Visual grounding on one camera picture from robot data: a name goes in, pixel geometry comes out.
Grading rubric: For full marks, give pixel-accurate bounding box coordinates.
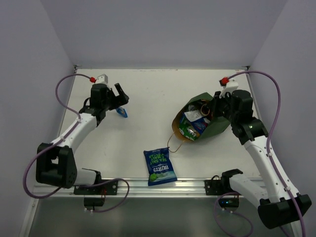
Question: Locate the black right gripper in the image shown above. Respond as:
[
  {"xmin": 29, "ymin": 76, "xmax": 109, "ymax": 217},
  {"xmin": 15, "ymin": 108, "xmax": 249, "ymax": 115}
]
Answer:
[{"xmin": 207, "ymin": 90, "xmax": 238, "ymax": 123}]

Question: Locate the blue M&Ms packet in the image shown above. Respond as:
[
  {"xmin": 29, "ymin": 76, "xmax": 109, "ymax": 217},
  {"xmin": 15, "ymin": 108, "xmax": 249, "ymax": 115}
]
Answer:
[{"xmin": 116, "ymin": 107, "xmax": 128, "ymax": 118}]

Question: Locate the green paper bag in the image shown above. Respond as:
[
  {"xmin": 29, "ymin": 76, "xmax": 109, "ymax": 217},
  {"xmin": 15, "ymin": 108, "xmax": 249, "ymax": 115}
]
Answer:
[{"xmin": 171, "ymin": 92, "xmax": 230, "ymax": 144}]

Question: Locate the green mint snack packet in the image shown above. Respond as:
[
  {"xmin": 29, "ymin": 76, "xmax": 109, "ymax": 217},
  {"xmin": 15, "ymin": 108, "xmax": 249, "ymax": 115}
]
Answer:
[{"xmin": 179, "ymin": 120, "xmax": 199, "ymax": 141}]

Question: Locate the blue Burts crisps bag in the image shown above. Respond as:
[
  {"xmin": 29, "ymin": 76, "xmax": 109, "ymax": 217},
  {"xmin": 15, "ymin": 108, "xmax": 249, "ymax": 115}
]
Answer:
[{"xmin": 143, "ymin": 147, "xmax": 177, "ymax": 186}]

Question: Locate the blue Kettle crisps bag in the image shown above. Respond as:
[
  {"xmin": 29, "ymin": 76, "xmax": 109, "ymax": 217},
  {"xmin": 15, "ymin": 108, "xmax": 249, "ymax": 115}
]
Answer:
[{"xmin": 184, "ymin": 110, "xmax": 210, "ymax": 134}]

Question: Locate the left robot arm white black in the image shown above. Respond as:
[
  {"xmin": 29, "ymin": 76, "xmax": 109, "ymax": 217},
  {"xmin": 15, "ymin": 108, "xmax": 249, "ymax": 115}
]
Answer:
[{"xmin": 36, "ymin": 83, "xmax": 129, "ymax": 194}]

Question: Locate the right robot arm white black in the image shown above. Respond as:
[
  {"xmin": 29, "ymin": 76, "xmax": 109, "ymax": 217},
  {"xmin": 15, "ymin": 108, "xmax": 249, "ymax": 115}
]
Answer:
[{"xmin": 210, "ymin": 89, "xmax": 312, "ymax": 229}]

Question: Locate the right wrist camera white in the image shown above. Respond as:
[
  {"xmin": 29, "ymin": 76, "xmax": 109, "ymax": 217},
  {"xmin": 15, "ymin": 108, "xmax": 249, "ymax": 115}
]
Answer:
[{"xmin": 219, "ymin": 77, "xmax": 238, "ymax": 98}]

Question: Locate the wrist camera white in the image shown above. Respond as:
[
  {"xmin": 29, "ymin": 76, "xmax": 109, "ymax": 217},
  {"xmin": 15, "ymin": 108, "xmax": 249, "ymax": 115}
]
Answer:
[
  {"xmin": 219, "ymin": 77, "xmax": 238, "ymax": 98},
  {"xmin": 89, "ymin": 74, "xmax": 108, "ymax": 87}
]

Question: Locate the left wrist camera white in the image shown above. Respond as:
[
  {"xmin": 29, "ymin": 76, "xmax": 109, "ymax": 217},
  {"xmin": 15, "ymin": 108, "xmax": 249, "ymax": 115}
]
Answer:
[{"xmin": 89, "ymin": 74, "xmax": 108, "ymax": 87}]

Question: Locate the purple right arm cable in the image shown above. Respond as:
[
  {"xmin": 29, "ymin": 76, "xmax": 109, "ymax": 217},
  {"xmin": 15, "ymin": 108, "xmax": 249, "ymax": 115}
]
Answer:
[{"xmin": 213, "ymin": 71, "xmax": 305, "ymax": 237}]

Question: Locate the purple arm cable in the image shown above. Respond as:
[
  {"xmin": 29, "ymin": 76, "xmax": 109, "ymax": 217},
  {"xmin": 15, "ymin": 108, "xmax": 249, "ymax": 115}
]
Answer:
[
  {"xmin": 213, "ymin": 71, "xmax": 305, "ymax": 237},
  {"xmin": 22, "ymin": 73, "xmax": 130, "ymax": 213}
]

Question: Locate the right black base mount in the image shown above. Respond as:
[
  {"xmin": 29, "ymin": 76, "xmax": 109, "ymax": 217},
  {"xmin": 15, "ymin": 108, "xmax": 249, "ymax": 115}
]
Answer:
[{"xmin": 204, "ymin": 169, "xmax": 243, "ymax": 212}]

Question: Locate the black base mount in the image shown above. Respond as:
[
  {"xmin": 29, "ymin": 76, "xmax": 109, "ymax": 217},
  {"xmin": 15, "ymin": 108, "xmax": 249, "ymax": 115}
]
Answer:
[
  {"xmin": 74, "ymin": 179, "xmax": 118, "ymax": 213},
  {"xmin": 204, "ymin": 169, "xmax": 243, "ymax": 212}
]

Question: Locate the aluminium front rail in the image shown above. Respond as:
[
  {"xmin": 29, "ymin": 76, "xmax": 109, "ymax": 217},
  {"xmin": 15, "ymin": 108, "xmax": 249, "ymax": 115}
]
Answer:
[{"xmin": 32, "ymin": 178, "xmax": 265, "ymax": 198}]

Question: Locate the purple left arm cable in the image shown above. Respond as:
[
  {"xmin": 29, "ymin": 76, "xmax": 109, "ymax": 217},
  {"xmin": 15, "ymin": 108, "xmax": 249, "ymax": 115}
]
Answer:
[{"xmin": 22, "ymin": 73, "xmax": 130, "ymax": 213}]

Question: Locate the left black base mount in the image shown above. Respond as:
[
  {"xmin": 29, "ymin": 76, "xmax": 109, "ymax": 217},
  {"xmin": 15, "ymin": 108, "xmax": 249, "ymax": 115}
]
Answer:
[{"xmin": 74, "ymin": 179, "xmax": 118, "ymax": 213}]

